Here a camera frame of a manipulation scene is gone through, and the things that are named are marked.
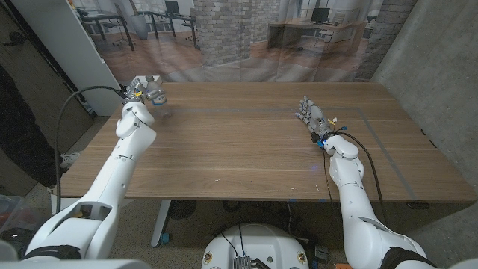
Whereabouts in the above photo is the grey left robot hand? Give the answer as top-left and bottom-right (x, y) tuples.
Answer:
(125, 78), (167, 105)

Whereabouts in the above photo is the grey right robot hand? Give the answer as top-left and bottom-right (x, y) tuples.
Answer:
(294, 96), (335, 143)

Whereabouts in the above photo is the clear plastic water bottle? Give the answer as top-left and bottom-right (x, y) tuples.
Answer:
(144, 74), (173, 120)

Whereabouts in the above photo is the white leaning panel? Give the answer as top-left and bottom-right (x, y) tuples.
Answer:
(10, 0), (125, 117)

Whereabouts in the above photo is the printed office backdrop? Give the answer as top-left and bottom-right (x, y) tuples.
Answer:
(70, 0), (418, 84)

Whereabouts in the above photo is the person in dark clothes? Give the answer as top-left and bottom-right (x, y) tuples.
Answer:
(0, 65), (81, 188)

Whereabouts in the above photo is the black round fan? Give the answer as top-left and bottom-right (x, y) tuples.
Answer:
(167, 200), (198, 220)

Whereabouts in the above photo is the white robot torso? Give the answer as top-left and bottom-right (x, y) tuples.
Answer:
(201, 223), (310, 269)

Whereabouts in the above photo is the clear plastic storage bin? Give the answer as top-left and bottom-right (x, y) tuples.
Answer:
(0, 194), (48, 235)

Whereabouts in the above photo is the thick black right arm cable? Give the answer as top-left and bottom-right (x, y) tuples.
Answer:
(335, 130), (388, 226)

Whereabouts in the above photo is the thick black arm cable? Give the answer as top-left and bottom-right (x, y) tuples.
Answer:
(335, 130), (388, 226)
(54, 84), (128, 216)

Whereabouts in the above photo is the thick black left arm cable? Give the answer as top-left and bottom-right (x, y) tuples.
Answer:
(54, 84), (128, 216)

